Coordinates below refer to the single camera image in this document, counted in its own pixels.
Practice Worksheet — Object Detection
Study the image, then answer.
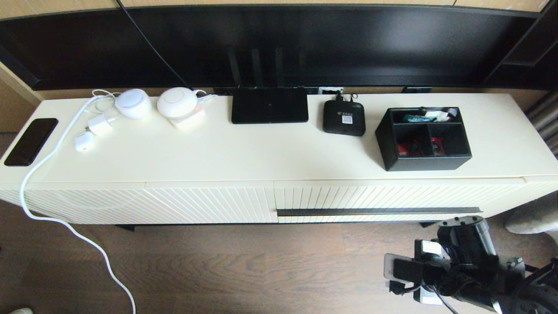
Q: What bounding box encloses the black compartment organizer box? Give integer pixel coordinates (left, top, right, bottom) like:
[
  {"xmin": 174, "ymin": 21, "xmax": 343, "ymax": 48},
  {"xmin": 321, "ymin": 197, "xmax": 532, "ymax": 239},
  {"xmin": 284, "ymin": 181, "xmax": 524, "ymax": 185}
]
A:
[{"xmin": 375, "ymin": 106, "xmax": 473, "ymax": 171}]

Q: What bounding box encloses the cream drawer with ribbed front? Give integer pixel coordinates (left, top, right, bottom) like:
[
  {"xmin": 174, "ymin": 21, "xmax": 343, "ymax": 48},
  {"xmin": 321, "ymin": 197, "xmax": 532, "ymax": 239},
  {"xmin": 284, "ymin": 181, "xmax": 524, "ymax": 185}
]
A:
[{"xmin": 274, "ymin": 177, "xmax": 526, "ymax": 224}]

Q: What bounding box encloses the cream tv cabinet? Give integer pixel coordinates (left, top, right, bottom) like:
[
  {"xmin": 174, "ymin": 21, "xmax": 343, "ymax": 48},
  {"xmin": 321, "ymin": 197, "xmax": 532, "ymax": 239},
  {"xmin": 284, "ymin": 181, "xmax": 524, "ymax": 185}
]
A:
[{"xmin": 0, "ymin": 92, "xmax": 558, "ymax": 232}]

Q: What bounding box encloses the grey upholstered seat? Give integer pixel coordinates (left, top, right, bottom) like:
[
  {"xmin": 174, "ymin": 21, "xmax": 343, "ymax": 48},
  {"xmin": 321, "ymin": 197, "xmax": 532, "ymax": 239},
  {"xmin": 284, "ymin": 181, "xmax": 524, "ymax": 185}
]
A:
[{"xmin": 505, "ymin": 196, "xmax": 558, "ymax": 238}]

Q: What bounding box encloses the white snack packet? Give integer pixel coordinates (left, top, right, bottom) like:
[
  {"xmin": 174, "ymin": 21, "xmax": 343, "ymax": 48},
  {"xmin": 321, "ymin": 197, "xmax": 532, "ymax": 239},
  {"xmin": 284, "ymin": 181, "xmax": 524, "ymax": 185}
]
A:
[{"xmin": 422, "ymin": 107, "xmax": 458, "ymax": 123}]

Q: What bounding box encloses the grey curtain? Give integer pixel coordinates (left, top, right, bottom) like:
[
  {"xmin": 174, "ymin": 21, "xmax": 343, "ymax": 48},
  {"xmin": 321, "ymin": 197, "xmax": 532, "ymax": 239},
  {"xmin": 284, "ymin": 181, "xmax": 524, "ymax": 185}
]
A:
[{"xmin": 525, "ymin": 92, "xmax": 558, "ymax": 157}]

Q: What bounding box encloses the black set-top box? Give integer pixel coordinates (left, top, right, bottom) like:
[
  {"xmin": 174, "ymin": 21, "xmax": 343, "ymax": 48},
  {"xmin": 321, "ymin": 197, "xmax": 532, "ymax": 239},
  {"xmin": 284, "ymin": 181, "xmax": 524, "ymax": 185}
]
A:
[{"xmin": 323, "ymin": 99, "xmax": 366, "ymax": 137}]

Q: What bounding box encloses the black flat television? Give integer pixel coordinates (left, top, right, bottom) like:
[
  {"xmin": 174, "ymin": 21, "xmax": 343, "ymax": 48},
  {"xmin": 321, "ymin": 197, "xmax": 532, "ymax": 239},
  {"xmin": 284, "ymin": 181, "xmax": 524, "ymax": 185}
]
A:
[{"xmin": 0, "ymin": 4, "xmax": 541, "ymax": 96}]

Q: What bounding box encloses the black router with antennas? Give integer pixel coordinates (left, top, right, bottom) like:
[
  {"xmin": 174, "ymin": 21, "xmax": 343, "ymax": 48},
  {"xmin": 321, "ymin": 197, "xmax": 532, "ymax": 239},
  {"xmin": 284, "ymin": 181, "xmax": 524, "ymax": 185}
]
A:
[{"xmin": 227, "ymin": 47, "xmax": 309, "ymax": 124}]

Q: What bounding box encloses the cream square base box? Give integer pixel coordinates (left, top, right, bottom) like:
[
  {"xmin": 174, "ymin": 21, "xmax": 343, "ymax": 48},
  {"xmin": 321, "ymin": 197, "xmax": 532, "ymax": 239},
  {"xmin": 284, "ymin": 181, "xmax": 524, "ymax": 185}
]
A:
[{"xmin": 168, "ymin": 107, "xmax": 206, "ymax": 130}]

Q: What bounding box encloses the white dome shaped device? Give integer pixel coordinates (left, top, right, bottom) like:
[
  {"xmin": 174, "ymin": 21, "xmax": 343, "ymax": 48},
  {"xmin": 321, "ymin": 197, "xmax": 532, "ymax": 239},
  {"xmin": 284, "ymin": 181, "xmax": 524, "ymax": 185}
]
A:
[{"xmin": 157, "ymin": 87, "xmax": 199, "ymax": 118}]

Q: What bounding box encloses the white round smart speaker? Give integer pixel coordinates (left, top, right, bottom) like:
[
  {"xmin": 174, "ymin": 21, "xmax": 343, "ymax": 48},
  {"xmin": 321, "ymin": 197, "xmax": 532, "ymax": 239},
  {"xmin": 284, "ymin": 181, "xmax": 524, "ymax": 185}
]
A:
[{"xmin": 115, "ymin": 89, "xmax": 153, "ymax": 119}]

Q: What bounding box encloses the white charger adapter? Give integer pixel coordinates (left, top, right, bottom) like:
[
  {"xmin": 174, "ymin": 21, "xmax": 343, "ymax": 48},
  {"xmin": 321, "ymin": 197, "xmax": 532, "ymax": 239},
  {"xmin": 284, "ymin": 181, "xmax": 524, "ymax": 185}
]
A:
[{"xmin": 86, "ymin": 113, "xmax": 115, "ymax": 136}]

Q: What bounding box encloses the small white charger cube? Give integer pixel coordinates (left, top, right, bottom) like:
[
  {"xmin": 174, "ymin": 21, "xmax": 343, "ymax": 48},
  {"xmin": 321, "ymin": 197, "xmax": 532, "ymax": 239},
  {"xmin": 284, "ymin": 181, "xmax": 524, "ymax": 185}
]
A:
[{"xmin": 74, "ymin": 131, "xmax": 95, "ymax": 152}]

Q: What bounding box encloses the black smartphone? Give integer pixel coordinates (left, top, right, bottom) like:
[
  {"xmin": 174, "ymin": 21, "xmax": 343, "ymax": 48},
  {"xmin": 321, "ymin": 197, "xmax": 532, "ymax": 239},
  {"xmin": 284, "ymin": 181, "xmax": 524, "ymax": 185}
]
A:
[{"xmin": 4, "ymin": 118, "xmax": 59, "ymax": 167}]

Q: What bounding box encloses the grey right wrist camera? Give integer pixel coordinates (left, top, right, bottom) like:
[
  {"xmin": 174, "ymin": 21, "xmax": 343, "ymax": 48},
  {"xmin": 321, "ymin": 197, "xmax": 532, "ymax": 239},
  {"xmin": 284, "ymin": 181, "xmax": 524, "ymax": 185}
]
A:
[{"xmin": 384, "ymin": 254, "xmax": 420, "ymax": 284}]

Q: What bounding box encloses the black wall shelf unit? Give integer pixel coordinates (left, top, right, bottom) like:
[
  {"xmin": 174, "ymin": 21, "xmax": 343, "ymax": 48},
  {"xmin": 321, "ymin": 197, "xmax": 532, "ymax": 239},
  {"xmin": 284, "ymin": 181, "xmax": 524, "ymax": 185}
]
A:
[{"xmin": 482, "ymin": 0, "xmax": 558, "ymax": 91}]

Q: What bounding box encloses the black set-top box cable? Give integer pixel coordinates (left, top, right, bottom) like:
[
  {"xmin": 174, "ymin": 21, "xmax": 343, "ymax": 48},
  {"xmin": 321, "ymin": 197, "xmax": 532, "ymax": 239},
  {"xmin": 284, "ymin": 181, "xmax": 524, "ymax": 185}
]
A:
[{"xmin": 333, "ymin": 90, "xmax": 359, "ymax": 104}]

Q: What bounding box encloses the thin white charging cable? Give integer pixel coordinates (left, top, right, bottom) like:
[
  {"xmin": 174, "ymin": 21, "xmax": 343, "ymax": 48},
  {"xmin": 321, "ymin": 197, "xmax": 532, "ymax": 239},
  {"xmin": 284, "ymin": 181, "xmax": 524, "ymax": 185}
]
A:
[{"xmin": 90, "ymin": 89, "xmax": 122, "ymax": 115}]

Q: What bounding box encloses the thin black hanging cable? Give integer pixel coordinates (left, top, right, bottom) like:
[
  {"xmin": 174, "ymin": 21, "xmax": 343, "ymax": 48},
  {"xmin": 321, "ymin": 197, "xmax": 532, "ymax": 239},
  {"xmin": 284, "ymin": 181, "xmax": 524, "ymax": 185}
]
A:
[{"xmin": 115, "ymin": 0, "xmax": 191, "ymax": 89}]

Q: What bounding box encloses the thick white power cable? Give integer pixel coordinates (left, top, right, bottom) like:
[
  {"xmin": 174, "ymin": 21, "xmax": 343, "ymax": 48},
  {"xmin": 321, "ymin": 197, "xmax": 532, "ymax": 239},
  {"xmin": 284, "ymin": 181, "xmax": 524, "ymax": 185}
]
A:
[{"xmin": 19, "ymin": 94, "xmax": 137, "ymax": 314}]

